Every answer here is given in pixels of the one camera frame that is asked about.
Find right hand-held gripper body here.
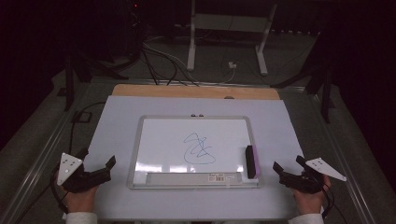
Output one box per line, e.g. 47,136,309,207
279,157,347,195

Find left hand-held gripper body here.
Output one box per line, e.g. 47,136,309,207
56,152,112,193

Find black and purple whiteboard eraser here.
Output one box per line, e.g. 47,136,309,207
245,145,261,180

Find silver framed whiteboard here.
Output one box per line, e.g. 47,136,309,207
126,115,261,190

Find person's right hand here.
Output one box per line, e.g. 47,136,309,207
292,175,332,216

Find person's left hand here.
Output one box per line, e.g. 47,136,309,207
64,186,99,214

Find black square floor socket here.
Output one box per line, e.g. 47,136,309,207
72,110,93,123

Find black tripod stand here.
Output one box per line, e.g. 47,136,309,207
270,31,336,124
64,50,129,112

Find large white table sheet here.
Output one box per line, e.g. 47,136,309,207
64,95,326,222

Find power strip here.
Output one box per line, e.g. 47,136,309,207
270,28,321,36

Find dark equipment rack red light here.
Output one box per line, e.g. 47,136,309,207
123,0,147,62

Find left hand-held gripper black cable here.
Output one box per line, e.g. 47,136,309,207
49,101,106,215

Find hand-held gripper black cable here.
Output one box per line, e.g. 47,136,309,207
49,101,106,215
320,181,348,224

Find right hand-held gripper black cable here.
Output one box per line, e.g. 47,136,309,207
320,181,348,224

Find aluminium floor rail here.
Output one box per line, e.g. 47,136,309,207
307,92,379,224
89,77,306,93
0,81,92,223

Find bundle of black floor cables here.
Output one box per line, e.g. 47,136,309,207
141,41,200,87

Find white plug with cable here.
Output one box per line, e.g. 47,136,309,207
214,61,238,84

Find white metal stand frame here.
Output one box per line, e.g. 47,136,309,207
186,0,278,77

